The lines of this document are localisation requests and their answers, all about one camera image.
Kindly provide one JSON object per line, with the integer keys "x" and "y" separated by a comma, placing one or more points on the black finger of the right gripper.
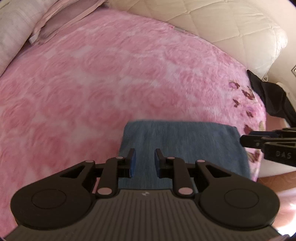
{"x": 252, "y": 141}
{"x": 263, "y": 133}

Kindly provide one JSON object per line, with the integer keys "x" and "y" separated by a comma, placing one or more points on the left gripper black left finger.
{"x": 103, "y": 178}

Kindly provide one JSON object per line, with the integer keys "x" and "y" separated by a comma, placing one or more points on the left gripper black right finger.
{"x": 187, "y": 179}

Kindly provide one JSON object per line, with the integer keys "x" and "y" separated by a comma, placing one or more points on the blue denim jeans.
{"x": 213, "y": 142}

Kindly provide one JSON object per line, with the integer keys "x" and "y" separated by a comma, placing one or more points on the black cloth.
{"x": 274, "y": 98}

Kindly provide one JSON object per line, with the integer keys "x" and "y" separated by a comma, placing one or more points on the pink floral plush blanket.
{"x": 69, "y": 99}

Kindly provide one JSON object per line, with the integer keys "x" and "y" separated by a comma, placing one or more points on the cream quilted headboard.
{"x": 238, "y": 28}

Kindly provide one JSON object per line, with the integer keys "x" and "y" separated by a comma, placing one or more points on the pale pink pillow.
{"x": 61, "y": 15}

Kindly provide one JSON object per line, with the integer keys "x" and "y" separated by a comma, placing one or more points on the striped lilac folded quilt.
{"x": 18, "y": 19}

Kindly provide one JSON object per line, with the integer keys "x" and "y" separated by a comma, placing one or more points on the white wall switch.
{"x": 294, "y": 70}

